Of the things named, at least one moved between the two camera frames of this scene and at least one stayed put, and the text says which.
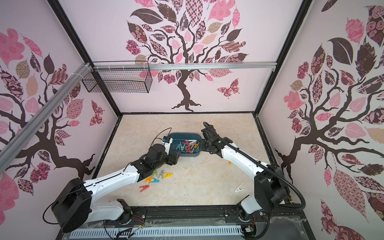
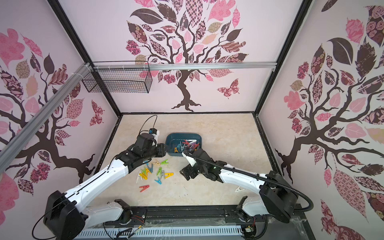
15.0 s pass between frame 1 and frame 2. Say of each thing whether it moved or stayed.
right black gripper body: moved
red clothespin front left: stayed
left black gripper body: moved
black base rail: stayed
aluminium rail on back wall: stayed
